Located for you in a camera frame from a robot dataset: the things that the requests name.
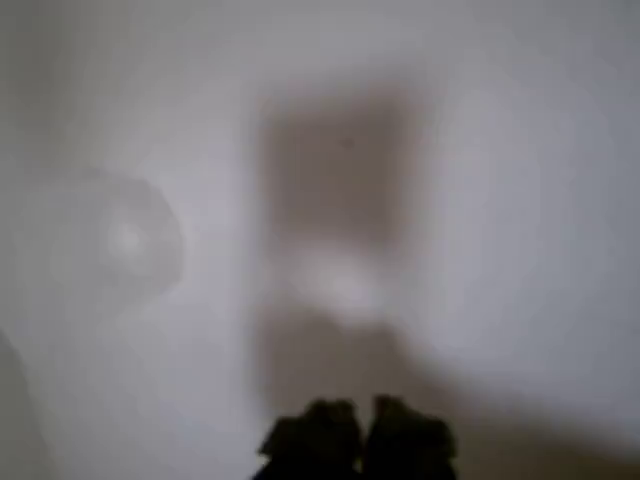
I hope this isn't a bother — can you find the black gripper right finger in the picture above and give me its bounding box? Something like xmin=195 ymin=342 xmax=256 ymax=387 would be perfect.
xmin=363 ymin=393 xmax=458 ymax=480

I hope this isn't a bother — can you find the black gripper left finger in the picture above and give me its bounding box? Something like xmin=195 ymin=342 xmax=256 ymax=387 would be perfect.
xmin=248 ymin=397 xmax=363 ymax=480

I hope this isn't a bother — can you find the small transparent plastic cup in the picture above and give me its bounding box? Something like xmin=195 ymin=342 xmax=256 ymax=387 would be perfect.
xmin=13 ymin=168 xmax=187 ymax=324

